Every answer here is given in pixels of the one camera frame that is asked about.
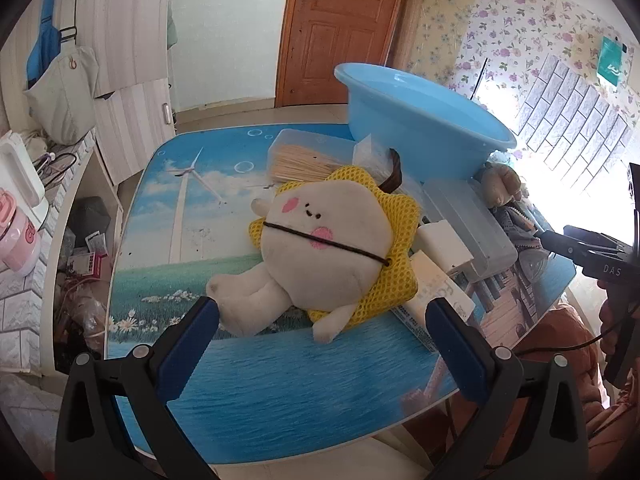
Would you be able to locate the light wood wardrobe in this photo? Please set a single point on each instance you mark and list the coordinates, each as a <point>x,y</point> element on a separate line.
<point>125,20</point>

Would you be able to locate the clear plastic box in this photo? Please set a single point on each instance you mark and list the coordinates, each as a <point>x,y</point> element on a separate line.
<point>470,220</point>

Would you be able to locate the person's right hand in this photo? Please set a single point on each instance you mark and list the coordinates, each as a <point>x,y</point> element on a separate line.
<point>609,325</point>

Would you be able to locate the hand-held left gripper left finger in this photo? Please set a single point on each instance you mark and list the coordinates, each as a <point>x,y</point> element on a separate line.
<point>187,345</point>

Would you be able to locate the brick pattern side shelf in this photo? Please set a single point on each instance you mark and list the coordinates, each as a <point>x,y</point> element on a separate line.
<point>20,310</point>

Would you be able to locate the white printed tube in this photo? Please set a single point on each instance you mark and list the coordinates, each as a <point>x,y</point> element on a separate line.
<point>435,285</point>

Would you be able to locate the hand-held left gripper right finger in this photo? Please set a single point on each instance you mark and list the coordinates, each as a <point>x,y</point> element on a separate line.
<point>460,355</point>

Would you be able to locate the light blue plastic basin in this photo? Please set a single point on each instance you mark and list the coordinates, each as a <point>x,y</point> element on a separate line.
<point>390,105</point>

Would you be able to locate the brown plush bear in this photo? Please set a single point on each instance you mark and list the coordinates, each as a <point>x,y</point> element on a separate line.
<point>502,180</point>

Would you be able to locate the grey patterned pouch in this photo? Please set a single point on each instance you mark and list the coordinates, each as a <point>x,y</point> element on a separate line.
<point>515,225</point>

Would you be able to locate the pink and white box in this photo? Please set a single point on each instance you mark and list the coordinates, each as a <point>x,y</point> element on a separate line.
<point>87,262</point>

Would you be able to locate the white rectangular box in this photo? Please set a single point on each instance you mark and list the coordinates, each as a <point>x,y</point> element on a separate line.
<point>442,245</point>

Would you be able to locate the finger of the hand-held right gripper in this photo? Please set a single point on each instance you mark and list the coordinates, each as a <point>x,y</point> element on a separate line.
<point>595,237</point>
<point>557,245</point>

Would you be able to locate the white plush with yellow mesh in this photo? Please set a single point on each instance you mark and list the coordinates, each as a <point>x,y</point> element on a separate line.
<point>320,250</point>

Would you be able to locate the clear box of wooden toothpicks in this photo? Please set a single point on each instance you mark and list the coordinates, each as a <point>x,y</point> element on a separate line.
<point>300,160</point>

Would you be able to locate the green wall card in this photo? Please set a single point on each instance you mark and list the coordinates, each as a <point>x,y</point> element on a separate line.
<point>615,60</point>

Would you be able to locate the dark grey bag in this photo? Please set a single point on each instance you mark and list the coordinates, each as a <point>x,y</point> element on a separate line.
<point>90,220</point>

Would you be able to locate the pink lidded cup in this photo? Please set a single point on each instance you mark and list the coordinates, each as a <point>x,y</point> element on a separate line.
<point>15,240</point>

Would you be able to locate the blue hanging bag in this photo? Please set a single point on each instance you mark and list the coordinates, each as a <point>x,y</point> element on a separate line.
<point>47,35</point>

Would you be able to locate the grey tote bag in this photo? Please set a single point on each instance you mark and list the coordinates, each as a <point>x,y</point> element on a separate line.
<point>65,95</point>

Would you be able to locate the person's orange clothing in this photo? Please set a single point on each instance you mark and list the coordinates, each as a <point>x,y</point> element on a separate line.
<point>560,410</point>

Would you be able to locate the landscape print desktop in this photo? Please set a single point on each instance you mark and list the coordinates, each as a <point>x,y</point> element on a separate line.
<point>300,385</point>

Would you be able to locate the brown wooden door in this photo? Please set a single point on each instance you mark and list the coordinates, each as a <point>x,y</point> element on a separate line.
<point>340,35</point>

